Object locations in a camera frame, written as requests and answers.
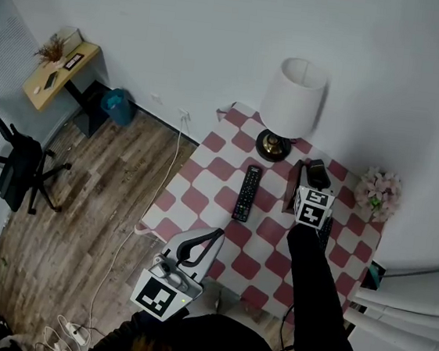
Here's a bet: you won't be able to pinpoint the white table lamp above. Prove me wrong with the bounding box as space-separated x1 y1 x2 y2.
253 53 331 168

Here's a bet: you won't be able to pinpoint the large black remote control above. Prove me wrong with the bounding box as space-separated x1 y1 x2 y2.
230 163 264 225

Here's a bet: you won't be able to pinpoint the person's beige trousers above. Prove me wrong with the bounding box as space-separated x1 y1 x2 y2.
187 279 250 324

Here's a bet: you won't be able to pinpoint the teal trash bin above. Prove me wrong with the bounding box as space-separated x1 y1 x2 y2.
98 86 138 129

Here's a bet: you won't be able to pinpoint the black desk sign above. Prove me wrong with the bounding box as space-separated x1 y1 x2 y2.
62 50 85 73

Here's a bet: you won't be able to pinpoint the white curtains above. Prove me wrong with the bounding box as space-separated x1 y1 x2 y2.
341 263 439 351

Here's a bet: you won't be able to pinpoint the teal box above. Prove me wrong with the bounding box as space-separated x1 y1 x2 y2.
359 260 386 292

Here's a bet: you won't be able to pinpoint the pink flower bouquet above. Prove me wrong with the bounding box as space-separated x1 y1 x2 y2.
351 164 405 226

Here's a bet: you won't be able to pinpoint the person's right forearm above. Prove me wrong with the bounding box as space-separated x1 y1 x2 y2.
273 221 360 351

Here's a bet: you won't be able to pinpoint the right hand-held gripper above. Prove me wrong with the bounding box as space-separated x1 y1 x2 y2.
291 163 340 232

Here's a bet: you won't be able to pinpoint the brown wooden organizer box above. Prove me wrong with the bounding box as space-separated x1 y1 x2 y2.
281 156 340 220

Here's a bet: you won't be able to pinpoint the thin black cable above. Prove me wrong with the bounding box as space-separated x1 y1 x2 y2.
277 302 303 351

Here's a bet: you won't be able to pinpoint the yellow wooden side desk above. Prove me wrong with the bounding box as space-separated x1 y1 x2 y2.
16 35 119 141

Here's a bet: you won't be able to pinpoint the black office chair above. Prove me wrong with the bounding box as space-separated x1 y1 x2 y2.
0 95 79 220

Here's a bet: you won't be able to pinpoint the dried brown plant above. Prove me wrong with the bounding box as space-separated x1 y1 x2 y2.
33 31 70 70

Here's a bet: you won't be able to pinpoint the small black remote control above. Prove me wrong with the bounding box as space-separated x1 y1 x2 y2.
315 215 334 255

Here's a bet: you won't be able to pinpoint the black phone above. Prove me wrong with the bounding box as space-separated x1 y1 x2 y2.
42 70 59 92

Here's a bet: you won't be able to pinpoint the person's left forearm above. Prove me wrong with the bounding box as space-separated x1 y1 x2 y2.
118 303 189 341

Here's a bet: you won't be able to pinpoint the pale rectangular box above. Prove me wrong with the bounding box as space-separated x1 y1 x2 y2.
56 25 83 50

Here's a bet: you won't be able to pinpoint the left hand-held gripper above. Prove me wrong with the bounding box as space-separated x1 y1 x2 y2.
127 217 226 329

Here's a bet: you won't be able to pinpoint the coiled white cable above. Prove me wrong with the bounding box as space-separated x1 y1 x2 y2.
34 310 88 351

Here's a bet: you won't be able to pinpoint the person's black top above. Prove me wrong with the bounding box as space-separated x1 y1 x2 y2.
83 299 383 351

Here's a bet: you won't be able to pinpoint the pink checkered tablecloth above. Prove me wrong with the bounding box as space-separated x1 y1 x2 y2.
124 91 398 338

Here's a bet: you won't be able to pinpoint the silver remote control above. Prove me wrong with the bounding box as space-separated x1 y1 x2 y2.
307 157 327 177

